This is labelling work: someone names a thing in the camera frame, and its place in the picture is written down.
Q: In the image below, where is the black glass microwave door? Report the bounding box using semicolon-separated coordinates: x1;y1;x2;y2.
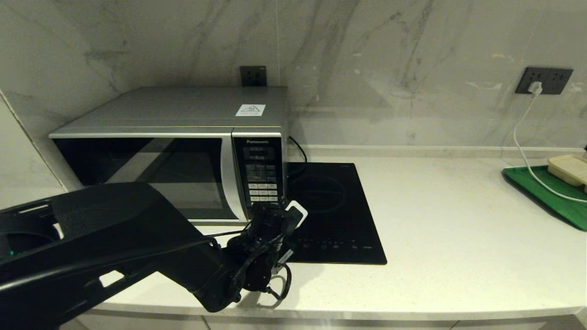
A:
51;137;244;224

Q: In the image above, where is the silver Panasonic microwave oven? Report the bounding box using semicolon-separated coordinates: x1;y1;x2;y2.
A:
48;86;290;225

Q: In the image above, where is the black induction cooktop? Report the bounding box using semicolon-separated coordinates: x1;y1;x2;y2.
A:
275;162;388;265

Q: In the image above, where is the beige cabinet door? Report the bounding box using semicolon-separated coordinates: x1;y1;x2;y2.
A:
204;316;452;330
60;312;207;330
452;315;587;330

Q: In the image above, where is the green tray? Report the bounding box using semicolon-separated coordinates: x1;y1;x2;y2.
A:
501;165;587;231

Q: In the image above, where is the beige lidded container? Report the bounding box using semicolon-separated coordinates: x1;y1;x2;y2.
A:
547;154;587;187

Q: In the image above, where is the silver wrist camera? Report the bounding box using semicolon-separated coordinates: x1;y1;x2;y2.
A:
284;200;309;230

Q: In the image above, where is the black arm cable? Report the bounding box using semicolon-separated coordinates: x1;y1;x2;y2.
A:
202;220;293;302

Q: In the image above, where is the black power cord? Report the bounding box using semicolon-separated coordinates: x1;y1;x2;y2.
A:
288;137;309;177

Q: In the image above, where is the small black wall socket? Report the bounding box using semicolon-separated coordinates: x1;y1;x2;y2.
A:
240;66;267;87

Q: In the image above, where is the white power cable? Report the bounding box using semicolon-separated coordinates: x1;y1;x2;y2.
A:
512;92;587;204

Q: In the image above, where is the wide black wall socket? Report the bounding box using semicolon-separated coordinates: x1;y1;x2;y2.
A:
515;67;574;95

